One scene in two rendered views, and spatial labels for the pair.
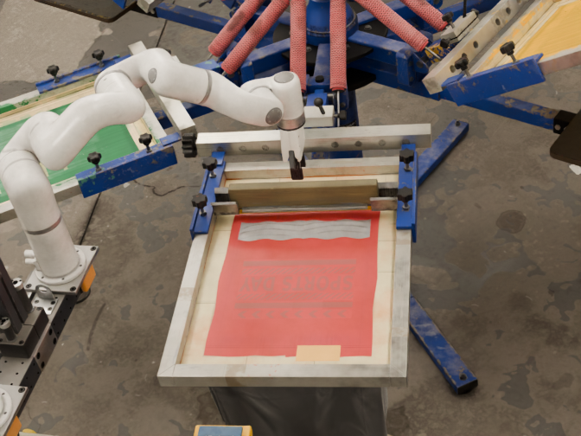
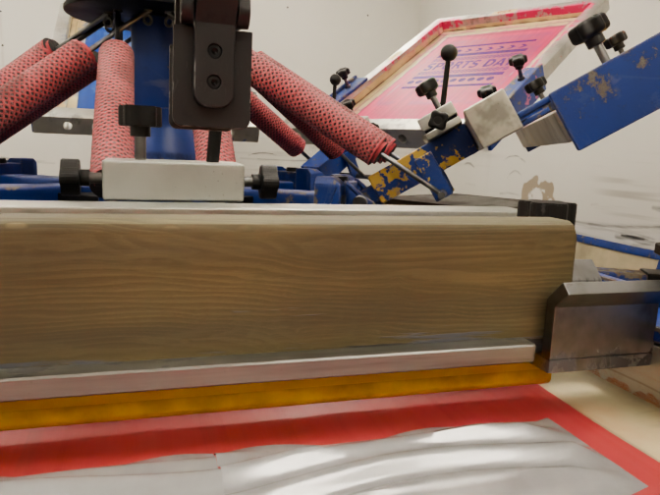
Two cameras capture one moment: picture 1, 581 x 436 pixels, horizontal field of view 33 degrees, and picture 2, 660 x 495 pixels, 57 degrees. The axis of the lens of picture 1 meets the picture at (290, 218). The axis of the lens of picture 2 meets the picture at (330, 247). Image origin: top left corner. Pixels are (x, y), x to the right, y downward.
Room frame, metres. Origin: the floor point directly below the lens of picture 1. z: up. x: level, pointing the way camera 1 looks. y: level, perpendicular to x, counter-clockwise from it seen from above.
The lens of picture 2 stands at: (1.74, 0.05, 1.09)
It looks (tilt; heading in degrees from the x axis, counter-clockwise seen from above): 9 degrees down; 329
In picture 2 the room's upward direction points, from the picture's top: 2 degrees clockwise
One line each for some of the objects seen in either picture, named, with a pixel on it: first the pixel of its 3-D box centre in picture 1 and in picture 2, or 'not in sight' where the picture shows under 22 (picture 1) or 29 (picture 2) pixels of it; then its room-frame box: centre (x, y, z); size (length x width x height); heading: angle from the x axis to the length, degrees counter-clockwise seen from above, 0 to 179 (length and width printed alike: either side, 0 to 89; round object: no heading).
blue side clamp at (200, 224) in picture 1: (209, 201); not in sight; (2.12, 0.22, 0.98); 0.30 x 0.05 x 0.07; 166
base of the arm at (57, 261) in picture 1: (46, 244); not in sight; (1.79, 0.59, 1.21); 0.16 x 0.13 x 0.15; 71
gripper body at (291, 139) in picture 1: (292, 135); not in sight; (2.02, -0.05, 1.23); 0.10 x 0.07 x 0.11; 165
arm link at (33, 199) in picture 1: (29, 193); not in sight; (1.79, 0.58, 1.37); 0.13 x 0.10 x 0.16; 21
